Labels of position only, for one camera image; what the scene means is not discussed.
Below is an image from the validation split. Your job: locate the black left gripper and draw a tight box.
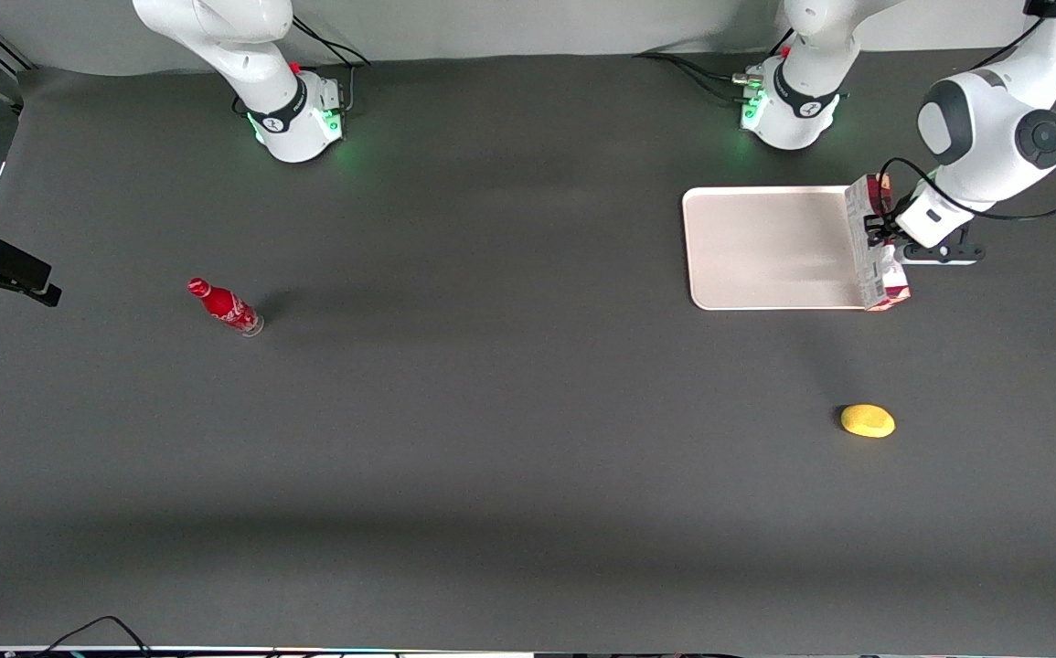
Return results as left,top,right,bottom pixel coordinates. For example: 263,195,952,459
864,212,905,249

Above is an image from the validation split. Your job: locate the red cookie box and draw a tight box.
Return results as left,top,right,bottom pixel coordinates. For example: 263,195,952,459
844,174,913,313

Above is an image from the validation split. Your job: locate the beige plastic tray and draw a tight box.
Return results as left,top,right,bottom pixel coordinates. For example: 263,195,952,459
682,186,867,312

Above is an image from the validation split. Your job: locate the yellow lemon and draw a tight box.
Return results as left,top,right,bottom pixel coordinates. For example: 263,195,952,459
840,403,897,440

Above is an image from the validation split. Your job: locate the red cola bottle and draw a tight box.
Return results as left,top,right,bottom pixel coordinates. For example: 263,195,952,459
187,278,265,337

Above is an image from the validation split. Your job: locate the dark grey table mat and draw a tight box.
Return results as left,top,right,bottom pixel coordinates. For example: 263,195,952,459
0,32,1056,652

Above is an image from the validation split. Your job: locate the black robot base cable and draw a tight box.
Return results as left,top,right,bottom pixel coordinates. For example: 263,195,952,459
290,14,372,68
632,51,753,103

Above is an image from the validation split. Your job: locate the thin black cable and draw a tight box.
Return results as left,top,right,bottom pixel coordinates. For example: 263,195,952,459
34,615,155,658

